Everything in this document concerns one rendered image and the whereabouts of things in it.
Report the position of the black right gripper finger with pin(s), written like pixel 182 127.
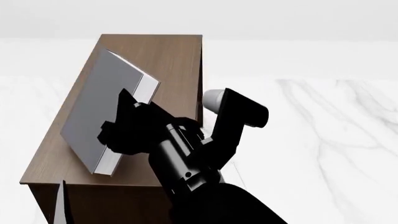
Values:
pixel 107 134
pixel 127 100

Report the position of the grey hardcover book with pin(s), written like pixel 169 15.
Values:
pixel 93 105

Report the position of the brown wooden cabinet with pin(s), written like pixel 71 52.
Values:
pixel 168 60

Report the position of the thin grey upright book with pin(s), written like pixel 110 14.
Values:
pixel 62 205

